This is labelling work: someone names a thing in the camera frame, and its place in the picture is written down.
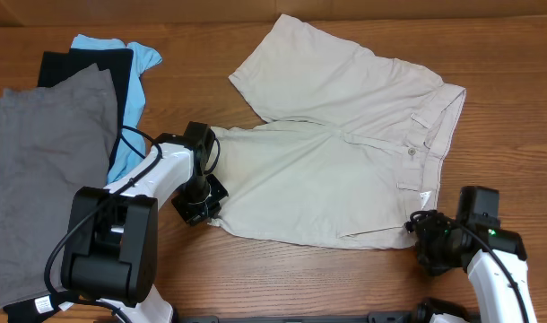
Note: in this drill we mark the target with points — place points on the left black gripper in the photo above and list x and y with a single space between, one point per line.
195 214

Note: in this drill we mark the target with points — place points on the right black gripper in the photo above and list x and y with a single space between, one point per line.
421 225

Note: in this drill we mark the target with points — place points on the beige cotton shorts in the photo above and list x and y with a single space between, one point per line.
349 145

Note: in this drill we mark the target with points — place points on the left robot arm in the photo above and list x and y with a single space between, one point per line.
109 253

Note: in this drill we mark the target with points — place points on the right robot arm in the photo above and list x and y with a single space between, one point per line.
495 260

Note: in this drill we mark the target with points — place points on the light blue shirt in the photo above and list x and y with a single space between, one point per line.
144 58

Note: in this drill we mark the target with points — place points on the grey shorts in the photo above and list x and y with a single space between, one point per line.
45 188

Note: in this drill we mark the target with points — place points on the black garment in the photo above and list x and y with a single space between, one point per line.
107 67

